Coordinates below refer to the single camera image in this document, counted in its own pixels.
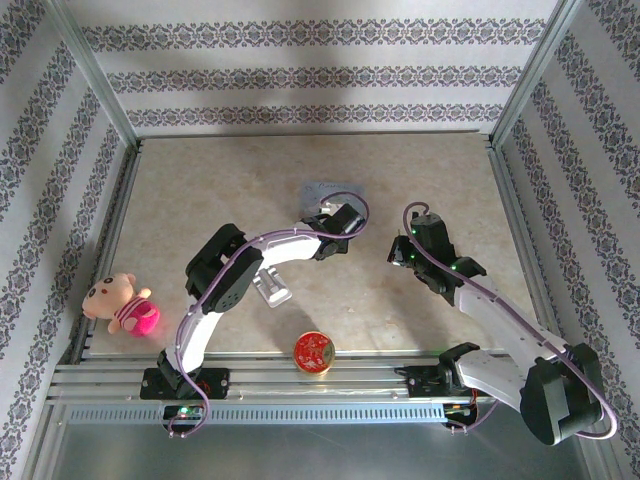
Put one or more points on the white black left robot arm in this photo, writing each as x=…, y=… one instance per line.
x=285, y=250

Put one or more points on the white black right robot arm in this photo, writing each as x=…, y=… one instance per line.
x=500, y=315

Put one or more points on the red round tin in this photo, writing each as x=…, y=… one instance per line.
x=312, y=352

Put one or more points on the small black controller board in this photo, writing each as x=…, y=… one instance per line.
x=460, y=410
x=182, y=412

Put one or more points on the pink plush toy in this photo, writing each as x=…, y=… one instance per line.
x=137, y=315

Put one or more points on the aluminium side base rail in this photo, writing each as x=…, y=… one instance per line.
x=522, y=240
x=111, y=240

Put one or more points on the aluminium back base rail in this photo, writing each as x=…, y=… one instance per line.
x=300, y=135

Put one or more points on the silver metal bracket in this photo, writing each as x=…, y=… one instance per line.
x=272, y=290

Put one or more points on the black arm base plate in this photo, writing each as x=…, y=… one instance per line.
x=417, y=382
x=220, y=382

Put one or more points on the aluminium front rail beam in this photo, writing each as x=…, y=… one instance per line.
x=350, y=385

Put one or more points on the aluminium frame post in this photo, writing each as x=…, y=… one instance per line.
x=535, y=70
x=95, y=75

